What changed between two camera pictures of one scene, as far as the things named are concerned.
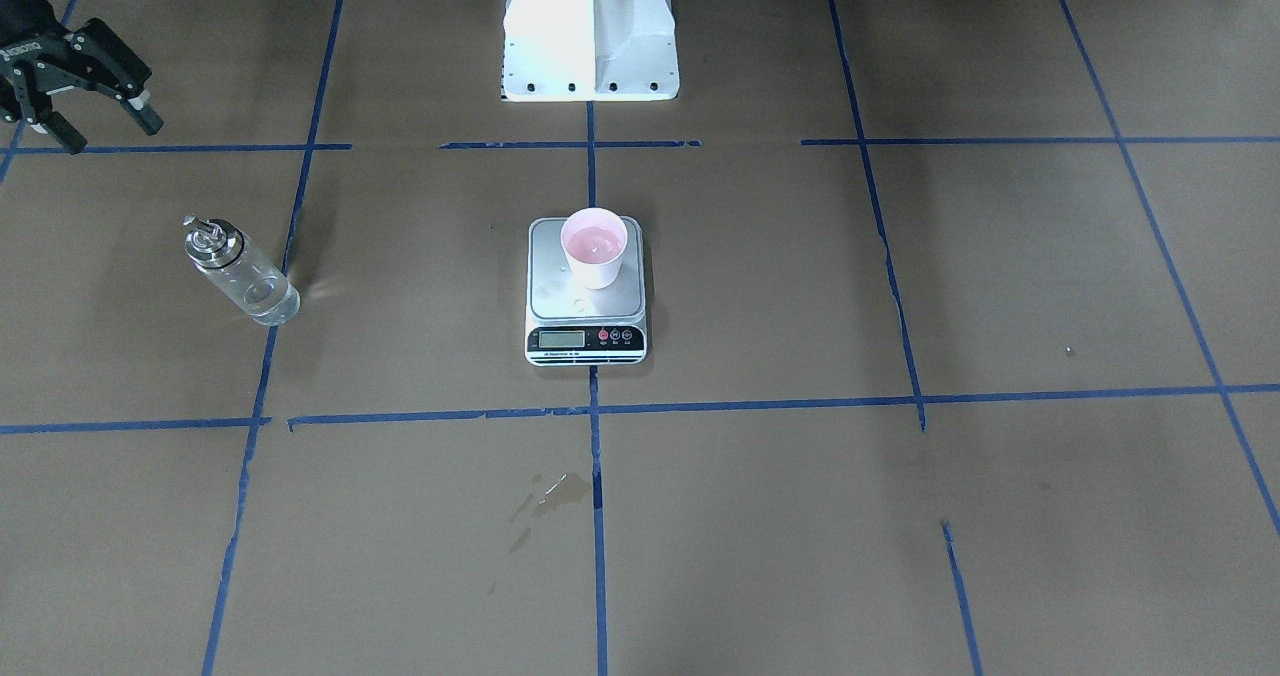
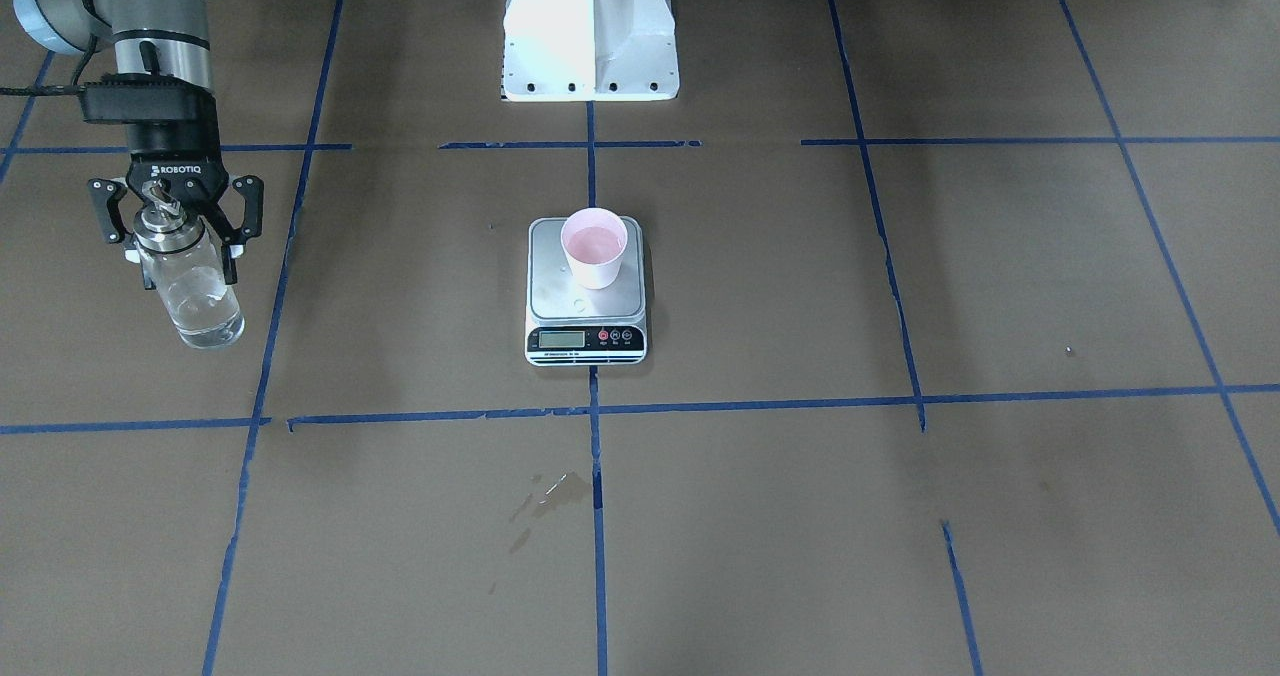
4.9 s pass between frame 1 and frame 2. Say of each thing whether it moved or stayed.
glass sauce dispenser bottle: moved
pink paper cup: stayed
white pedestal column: stayed
